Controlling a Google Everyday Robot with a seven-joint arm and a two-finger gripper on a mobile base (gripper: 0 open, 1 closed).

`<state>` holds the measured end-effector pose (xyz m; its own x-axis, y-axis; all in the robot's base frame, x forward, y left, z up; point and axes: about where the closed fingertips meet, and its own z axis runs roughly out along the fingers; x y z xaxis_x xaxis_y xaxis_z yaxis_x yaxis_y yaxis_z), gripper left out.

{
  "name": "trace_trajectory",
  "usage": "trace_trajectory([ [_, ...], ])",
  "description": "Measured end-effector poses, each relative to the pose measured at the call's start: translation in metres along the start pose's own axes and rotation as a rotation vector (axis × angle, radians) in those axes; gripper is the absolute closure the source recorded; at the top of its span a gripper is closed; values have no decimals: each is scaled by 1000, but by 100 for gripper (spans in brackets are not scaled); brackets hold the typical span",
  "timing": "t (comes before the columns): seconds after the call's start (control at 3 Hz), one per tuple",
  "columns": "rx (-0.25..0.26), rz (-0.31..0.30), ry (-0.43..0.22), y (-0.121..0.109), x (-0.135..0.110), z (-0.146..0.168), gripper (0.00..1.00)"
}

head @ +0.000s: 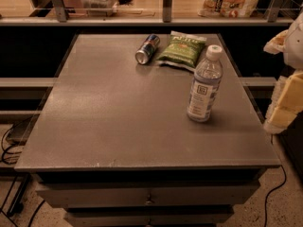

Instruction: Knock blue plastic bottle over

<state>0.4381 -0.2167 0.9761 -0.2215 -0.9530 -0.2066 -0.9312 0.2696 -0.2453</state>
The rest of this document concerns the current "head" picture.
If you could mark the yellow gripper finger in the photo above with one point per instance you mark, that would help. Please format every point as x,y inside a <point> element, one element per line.
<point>276,44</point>

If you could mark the silver blue drink can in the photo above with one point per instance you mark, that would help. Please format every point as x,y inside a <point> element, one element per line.
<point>147,49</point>

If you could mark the green chip bag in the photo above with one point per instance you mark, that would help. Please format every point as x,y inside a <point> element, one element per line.
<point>183,50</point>

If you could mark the colourful snack bag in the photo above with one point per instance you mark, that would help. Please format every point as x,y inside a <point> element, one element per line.
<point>228,8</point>

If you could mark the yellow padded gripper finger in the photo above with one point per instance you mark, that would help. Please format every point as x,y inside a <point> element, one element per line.
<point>286,103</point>

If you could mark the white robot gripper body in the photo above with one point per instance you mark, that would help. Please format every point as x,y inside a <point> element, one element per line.
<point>294,46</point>

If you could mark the metal drawer knob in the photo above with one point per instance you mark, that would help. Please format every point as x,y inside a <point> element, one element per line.
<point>149,201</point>

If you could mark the clear blue plastic water bottle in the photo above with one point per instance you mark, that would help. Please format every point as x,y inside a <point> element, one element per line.
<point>205,85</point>

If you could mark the clear plastic storage box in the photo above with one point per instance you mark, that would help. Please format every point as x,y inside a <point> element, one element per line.
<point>103,8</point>

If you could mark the grey metal shelf rail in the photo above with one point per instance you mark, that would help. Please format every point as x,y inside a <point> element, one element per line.
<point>127,13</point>

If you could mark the grey drawer cabinet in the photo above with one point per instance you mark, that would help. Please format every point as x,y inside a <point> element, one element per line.
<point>113,132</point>

